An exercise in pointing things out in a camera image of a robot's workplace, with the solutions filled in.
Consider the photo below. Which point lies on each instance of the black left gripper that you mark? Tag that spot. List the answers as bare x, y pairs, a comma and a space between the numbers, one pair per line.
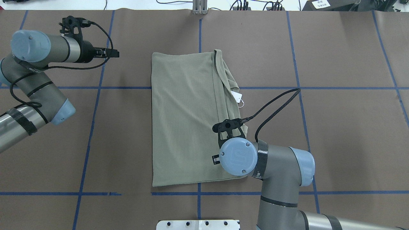
87, 53

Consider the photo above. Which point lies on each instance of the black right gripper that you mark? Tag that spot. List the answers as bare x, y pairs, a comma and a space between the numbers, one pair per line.
216, 160

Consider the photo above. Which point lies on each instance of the olive green long-sleeve shirt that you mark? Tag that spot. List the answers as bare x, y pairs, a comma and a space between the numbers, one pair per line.
190, 93

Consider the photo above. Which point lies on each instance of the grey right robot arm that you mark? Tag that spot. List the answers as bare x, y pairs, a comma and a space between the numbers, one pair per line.
282, 170

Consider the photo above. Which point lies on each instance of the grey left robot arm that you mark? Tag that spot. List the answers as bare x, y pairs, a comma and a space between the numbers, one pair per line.
40, 100

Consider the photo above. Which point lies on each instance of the white red price tag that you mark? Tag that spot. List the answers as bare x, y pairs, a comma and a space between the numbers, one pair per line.
238, 98

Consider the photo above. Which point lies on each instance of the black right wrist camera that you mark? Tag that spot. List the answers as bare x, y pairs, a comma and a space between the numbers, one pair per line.
225, 129

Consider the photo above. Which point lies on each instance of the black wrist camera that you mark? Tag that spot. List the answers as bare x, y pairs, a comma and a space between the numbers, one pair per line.
71, 26
225, 129

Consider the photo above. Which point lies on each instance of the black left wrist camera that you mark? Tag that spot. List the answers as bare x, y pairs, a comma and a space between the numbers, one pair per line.
71, 26

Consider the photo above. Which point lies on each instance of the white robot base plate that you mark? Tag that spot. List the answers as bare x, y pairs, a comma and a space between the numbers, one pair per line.
215, 224

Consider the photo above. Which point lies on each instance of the grey aluminium camera post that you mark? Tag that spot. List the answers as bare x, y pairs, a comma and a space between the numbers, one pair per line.
199, 7

